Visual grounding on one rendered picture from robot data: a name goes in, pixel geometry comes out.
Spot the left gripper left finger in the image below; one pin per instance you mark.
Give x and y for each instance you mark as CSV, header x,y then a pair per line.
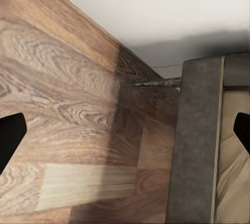
x,y
12,130

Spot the bed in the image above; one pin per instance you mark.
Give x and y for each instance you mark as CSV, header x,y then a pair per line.
x,y
210,169

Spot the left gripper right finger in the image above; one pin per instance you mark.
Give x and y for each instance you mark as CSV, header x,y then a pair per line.
x,y
242,129

